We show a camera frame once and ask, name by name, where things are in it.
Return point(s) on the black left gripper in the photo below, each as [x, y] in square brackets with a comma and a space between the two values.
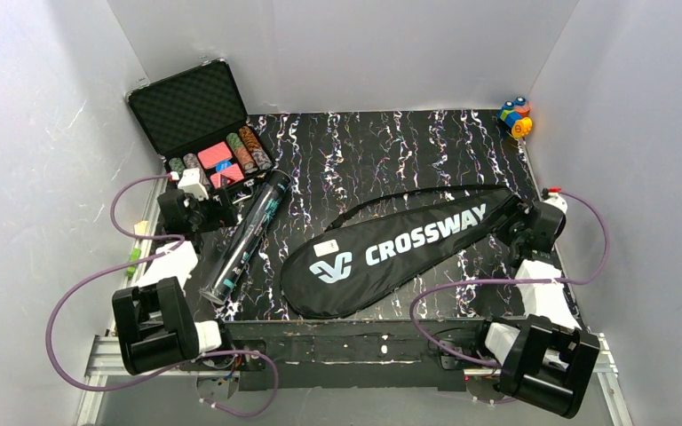
[223, 204]

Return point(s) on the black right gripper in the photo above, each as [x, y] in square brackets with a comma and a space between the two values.
[514, 215]

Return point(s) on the black shuttlecock tube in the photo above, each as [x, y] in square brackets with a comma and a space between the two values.
[248, 234]

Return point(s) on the black Crossway racket bag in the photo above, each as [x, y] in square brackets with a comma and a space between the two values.
[348, 268]

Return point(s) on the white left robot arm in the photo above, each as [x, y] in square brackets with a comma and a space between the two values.
[155, 327]

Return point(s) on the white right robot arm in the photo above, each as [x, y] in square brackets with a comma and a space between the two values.
[546, 359]

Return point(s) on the blue dealer chip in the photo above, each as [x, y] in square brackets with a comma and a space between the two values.
[223, 166]

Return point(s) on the pink playing card deck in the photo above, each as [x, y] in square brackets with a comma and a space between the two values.
[213, 155]

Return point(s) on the black poker chip case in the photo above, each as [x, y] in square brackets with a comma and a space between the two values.
[186, 113]

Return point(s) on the colourful toy blocks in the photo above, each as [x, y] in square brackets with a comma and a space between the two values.
[515, 115]

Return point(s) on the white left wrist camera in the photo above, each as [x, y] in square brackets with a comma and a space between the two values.
[192, 182]

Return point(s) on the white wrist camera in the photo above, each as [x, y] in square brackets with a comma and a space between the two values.
[553, 197]
[192, 182]

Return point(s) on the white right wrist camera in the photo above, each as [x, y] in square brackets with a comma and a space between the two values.
[553, 197]

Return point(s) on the beige block on rail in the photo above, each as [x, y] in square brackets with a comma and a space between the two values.
[140, 229]

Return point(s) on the green clip on rail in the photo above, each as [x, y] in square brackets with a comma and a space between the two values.
[134, 256]

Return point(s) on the black mounting base plate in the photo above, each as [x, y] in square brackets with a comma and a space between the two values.
[343, 354]

